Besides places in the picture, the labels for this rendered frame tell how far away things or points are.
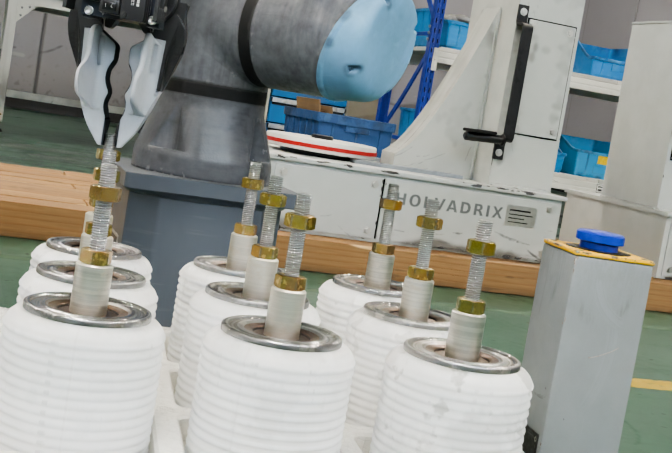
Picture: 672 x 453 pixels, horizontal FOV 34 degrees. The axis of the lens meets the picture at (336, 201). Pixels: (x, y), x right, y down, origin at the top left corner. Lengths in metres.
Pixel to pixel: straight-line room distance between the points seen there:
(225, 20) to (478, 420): 0.59
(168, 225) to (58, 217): 1.42
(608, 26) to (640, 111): 6.59
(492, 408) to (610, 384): 0.27
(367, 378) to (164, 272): 0.40
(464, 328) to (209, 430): 0.17
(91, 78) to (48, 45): 8.07
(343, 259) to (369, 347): 1.91
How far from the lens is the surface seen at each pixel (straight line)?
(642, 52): 3.44
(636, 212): 3.32
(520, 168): 3.01
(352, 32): 1.07
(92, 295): 0.67
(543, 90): 3.02
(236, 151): 1.16
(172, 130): 1.18
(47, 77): 8.96
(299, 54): 1.10
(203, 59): 1.17
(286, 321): 0.68
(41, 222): 2.55
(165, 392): 0.80
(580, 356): 0.93
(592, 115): 9.90
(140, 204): 1.15
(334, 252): 2.69
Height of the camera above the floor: 0.39
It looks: 5 degrees down
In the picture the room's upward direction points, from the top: 9 degrees clockwise
